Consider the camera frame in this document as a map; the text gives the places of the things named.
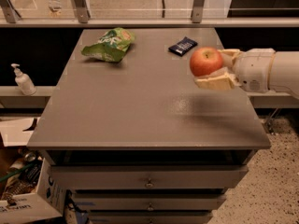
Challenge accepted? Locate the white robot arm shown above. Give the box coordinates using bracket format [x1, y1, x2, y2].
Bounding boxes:
[194, 49, 299, 99]

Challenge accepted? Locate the middle grey drawer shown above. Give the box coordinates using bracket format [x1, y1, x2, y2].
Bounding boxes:
[72, 193, 226, 211]

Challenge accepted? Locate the green chip bag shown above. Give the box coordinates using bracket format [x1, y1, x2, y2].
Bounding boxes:
[81, 27, 135, 63]

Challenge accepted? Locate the bottom grey drawer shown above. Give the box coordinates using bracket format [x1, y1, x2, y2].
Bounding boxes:
[89, 212, 212, 224]

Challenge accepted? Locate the grey metal railing ledge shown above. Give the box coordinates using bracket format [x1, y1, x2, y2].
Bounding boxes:
[0, 0, 299, 28]

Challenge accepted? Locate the top grey drawer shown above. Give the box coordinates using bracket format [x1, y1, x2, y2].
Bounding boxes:
[50, 165, 249, 189]

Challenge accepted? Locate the red apple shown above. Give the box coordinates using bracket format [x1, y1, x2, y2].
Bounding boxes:
[190, 47, 223, 77]

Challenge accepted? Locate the grey drawer cabinet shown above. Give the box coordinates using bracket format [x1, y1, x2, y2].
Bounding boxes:
[26, 27, 273, 224]

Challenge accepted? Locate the white cardboard box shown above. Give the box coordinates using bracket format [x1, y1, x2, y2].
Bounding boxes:
[0, 160, 65, 224]

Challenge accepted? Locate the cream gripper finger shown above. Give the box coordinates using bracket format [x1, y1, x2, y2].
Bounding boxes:
[219, 49, 242, 68]
[194, 67, 240, 91]

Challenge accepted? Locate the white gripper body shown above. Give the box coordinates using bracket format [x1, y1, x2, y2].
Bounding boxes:
[233, 49, 276, 93]

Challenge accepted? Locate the dark blue rxbar wrapper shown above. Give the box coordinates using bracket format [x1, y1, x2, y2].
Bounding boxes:
[168, 37, 198, 57]

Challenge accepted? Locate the grey drawer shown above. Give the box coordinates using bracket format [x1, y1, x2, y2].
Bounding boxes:
[50, 165, 249, 189]
[72, 193, 226, 211]
[89, 212, 212, 224]

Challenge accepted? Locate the white pump dispenser bottle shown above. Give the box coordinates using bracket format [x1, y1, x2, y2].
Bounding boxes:
[11, 63, 36, 95]

